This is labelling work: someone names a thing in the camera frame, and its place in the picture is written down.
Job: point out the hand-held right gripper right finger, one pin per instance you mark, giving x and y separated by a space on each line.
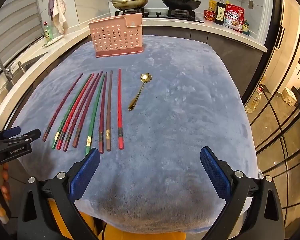
215 173

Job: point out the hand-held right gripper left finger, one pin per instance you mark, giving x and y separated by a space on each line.
83 173

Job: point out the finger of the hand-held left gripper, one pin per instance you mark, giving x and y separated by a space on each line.
11 131
27 136

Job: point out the green chopstick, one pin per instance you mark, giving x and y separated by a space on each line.
89 141
54 143

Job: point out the red chopstick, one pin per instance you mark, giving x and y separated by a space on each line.
120 140
59 145

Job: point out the brown chopstick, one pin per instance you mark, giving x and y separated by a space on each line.
108 140

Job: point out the pink perforated utensil holder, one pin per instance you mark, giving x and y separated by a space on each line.
115 37

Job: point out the person's left hand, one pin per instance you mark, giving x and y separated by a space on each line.
6 180

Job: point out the steel sink soap dispenser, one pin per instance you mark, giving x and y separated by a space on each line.
20 67

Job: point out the steel faucet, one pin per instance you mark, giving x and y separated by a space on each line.
1 65

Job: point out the person's yellow clothing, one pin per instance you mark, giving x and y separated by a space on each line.
120 233

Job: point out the steel sink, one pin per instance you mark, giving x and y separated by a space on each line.
32 63

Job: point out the blue-grey plush blanket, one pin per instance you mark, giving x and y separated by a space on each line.
165 110

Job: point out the clear oil bottle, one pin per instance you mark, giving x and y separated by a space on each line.
253 102

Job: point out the patterned plate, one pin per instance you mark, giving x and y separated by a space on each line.
53 40

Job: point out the white window blinds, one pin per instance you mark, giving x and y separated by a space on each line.
12 30

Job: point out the green dish soap bottle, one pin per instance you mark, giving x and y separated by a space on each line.
48 33

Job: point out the black-framed glass door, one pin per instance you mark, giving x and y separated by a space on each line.
277 80

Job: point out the gold flower spoon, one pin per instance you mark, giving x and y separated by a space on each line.
145 77

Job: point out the white hanging towel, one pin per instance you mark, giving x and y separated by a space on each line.
59 10

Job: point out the purple hanging cloth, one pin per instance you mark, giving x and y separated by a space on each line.
50 5

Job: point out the blue and green container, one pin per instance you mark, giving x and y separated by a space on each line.
246 28

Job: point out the red and white cereal bag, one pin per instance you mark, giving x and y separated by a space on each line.
234 17

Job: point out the red instant noodle cup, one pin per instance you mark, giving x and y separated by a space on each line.
210 15

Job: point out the dark soy sauce bottle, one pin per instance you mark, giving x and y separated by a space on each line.
220 13

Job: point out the beige pan with lid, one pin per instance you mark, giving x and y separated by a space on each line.
130 2

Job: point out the yellow packet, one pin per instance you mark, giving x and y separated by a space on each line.
212 5

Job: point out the black gas hob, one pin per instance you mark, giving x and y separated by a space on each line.
155 15

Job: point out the black wok with lid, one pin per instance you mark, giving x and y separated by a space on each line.
181 2

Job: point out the grey wall socket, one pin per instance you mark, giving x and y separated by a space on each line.
251 4

